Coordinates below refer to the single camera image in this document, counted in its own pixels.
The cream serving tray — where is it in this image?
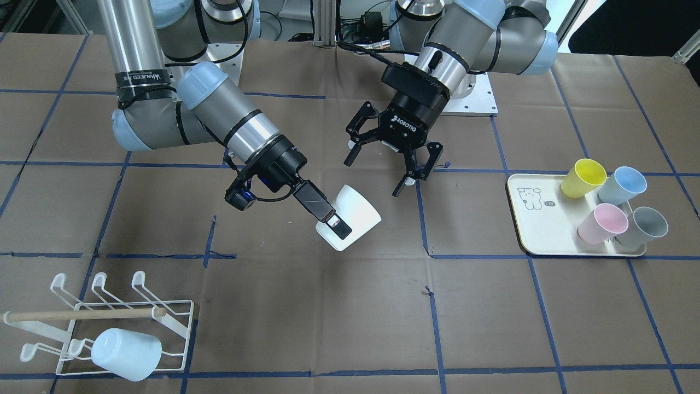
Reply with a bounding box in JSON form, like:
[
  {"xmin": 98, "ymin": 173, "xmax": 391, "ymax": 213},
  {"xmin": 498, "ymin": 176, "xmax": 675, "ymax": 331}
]
[{"xmin": 506, "ymin": 173, "xmax": 646, "ymax": 258}]

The pale green plastic cup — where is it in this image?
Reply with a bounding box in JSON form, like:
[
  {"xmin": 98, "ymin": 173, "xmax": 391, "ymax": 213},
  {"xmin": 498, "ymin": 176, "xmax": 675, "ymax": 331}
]
[{"xmin": 316, "ymin": 185, "xmax": 382, "ymax": 252}]

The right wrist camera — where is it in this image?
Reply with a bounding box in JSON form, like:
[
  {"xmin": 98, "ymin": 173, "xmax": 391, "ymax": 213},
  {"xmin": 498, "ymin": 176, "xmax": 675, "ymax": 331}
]
[{"xmin": 224, "ymin": 179, "xmax": 258, "ymax": 211}]

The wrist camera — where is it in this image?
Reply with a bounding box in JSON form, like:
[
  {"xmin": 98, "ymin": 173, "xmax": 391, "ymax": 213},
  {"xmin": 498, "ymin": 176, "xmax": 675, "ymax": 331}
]
[
  {"xmin": 224, "ymin": 179, "xmax": 258, "ymax": 211},
  {"xmin": 382, "ymin": 62, "xmax": 450, "ymax": 109}
]

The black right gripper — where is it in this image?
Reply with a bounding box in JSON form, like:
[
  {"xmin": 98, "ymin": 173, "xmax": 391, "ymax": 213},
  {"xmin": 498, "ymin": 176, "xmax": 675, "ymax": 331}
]
[{"xmin": 238, "ymin": 135, "xmax": 352, "ymax": 240}]

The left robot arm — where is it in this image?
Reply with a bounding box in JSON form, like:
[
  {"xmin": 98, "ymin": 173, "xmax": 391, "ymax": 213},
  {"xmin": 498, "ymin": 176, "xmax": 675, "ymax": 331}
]
[{"xmin": 344, "ymin": 1, "xmax": 558, "ymax": 195}]

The light blue plastic cup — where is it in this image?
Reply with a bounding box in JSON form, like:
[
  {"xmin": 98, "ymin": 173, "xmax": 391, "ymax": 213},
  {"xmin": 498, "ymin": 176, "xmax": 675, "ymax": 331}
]
[{"xmin": 91, "ymin": 328, "xmax": 162, "ymax": 382}]

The aluminium frame post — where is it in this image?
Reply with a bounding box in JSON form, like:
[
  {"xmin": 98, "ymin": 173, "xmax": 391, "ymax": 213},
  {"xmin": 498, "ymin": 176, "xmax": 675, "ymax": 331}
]
[{"xmin": 310, "ymin": 0, "xmax": 340, "ymax": 48}]

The pink plastic cup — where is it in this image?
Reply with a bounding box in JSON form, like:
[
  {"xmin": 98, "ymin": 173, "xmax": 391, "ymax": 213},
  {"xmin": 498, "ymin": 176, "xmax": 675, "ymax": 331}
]
[{"xmin": 577, "ymin": 204, "xmax": 628, "ymax": 245}]

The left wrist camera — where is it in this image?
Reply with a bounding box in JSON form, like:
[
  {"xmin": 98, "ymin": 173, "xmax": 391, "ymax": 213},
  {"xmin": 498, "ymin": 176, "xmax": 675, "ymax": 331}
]
[{"xmin": 382, "ymin": 62, "xmax": 450, "ymax": 109}]

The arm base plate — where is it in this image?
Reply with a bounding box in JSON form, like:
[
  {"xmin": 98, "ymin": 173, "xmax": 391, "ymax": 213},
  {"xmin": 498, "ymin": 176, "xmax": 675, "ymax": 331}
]
[{"xmin": 442, "ymin": 74, "xmax": 499, "ymax": 117}]

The white wire cup rack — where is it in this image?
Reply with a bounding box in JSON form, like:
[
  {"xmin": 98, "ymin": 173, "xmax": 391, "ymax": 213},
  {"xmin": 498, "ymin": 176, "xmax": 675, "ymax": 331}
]
[{"xmin": 2, "ymin": 271, "xmax": 195, "ymax": 378}]

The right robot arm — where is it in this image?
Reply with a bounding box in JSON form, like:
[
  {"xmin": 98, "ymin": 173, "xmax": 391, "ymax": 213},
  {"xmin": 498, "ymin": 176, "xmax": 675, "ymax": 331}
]
[{"xmin": 97, "ymin": 1, "xmax": 353, "ymax": 240}]

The grey plastic cup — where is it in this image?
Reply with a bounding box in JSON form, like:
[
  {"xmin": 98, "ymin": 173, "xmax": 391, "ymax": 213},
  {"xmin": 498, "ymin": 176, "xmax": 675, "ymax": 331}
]
[{"xmin": 616, "ymin": 206, "xmax": 668, "ymax": 247}]

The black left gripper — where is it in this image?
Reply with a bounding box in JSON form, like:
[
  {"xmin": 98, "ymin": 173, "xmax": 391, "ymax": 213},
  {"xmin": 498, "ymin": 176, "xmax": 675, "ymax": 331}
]
[{"xmin": 343, "ymin": 90, "xmax": 444, "ymax": 197}]

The yellow plastic cup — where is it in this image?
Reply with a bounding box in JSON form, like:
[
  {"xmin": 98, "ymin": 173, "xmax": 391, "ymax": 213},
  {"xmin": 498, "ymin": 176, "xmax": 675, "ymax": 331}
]
[{"xmin": 560, "ymin": 159, "xmax": 608, "ymax": 199}]

